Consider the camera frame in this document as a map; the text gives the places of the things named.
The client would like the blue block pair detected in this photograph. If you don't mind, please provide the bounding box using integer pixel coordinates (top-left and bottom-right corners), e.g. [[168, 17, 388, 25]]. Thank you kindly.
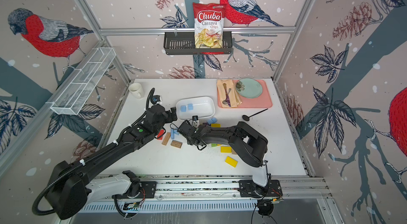
[[171, 129, 179, 139]]

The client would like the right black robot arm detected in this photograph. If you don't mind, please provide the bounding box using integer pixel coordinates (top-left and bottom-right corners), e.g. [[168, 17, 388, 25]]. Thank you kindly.
[[177, 120, 269, 197]]

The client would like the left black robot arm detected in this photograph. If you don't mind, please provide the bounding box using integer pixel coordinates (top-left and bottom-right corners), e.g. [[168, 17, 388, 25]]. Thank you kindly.
[[32, 104, 178, 220]]

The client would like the blue blocks top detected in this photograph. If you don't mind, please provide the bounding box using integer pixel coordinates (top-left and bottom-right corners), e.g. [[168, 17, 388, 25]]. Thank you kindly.
[[207, 117, 217, 125]]

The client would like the red block left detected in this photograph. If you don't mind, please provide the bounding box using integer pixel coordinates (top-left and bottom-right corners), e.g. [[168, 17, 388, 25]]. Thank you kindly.
[[158, 129, 166, 140]]

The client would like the brown wooden block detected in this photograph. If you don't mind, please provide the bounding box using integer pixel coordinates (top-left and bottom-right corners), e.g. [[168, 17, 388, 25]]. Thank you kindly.
[[171, 140, 182, 148]]

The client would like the long wooden block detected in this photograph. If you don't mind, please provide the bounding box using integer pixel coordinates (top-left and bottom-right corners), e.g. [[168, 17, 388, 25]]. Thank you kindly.
[[162, 133, 171, 146]]

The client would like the yellow block top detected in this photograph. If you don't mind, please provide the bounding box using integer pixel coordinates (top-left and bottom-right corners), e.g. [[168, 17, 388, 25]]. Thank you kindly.
[[210, 123, 221, 128]]

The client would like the yellow block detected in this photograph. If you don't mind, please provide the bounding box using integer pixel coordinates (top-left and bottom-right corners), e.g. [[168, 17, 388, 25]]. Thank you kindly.
[[220, 146, 232, 153], [225, 156, 238, 168], [210, 123, 221, 128]]

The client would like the white ceramic serving dish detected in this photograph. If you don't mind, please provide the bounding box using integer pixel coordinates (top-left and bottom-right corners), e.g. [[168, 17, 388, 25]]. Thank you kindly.
[[176, 97, 216, 120]]

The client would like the white ceramic mug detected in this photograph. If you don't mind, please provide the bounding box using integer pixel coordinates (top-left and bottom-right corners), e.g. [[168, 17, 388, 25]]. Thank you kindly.
[[128, 83, 144, 100]]

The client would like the yellow block middle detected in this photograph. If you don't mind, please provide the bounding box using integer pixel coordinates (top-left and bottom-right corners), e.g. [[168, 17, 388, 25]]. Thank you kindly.
[[220, 146, 232, 153]]

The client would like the metal spoon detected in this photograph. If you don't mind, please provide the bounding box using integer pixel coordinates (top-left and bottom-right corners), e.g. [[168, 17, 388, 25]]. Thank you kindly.
[[222, 83, 232, 107]]

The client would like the yellow block front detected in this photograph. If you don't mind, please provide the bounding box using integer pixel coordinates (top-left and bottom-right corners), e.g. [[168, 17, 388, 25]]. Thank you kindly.
[[225, 156, 238, 168]]

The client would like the beige cloth napkin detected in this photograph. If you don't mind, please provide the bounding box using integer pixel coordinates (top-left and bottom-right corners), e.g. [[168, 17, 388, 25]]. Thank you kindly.
[[216, 79, 242, 108]]

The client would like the black ladle spoon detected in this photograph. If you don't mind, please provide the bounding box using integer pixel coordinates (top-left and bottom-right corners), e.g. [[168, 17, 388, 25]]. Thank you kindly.
[[242, 109, 268, 121]]

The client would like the green ceramic plate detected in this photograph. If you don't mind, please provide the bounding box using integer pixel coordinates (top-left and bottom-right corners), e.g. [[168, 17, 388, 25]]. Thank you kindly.
[[235, 79, 263, 99]]

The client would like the pink plastic tray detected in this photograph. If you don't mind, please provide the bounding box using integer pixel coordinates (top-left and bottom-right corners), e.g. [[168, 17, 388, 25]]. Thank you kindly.
[[233, 79, 272, 108]]

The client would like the Chuba cassava chips bag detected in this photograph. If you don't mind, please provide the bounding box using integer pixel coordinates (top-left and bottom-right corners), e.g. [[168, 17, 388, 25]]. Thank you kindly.
[[192, 3, 226, 49]]

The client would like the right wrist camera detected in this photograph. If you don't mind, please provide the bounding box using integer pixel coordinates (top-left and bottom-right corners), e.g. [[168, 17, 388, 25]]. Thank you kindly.
[[192, 116, 199, 127]]

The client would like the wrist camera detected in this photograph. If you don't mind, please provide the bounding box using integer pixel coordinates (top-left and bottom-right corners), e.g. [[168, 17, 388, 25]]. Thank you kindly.
[[192, 116, 199, 127], [150, 95, 161, 105]]

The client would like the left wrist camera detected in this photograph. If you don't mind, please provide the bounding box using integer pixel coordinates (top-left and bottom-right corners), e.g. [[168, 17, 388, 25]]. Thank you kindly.
[[150, 95, 161, 105]]

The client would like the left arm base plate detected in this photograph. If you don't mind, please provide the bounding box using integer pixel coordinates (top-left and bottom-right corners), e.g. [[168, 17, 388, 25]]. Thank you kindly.
[[136, 181, 157, 199]]

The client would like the black wall basket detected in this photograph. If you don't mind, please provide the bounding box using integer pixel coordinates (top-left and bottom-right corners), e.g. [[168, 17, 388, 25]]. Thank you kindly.
[[163, 31, 233, 55]]

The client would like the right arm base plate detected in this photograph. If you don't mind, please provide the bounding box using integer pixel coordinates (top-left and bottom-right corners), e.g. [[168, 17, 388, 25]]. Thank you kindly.
[[237, 180, 283, 199]]

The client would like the white wire wall basket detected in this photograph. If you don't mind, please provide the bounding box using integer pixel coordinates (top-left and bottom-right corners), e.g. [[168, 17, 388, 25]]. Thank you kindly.
[[51, 47, 116, 115]]

